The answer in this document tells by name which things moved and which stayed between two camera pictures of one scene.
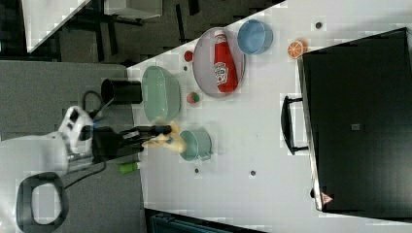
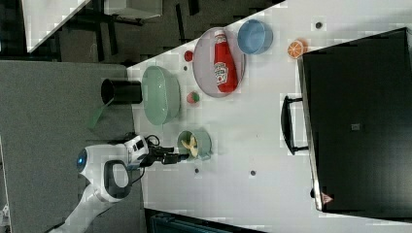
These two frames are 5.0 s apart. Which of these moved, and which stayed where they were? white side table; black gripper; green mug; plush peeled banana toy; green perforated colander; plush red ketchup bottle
Moved: black gripper; plush peeled banana toy
Stayed: white side table; green perforated colander; plush red ketchup bottle; green mug
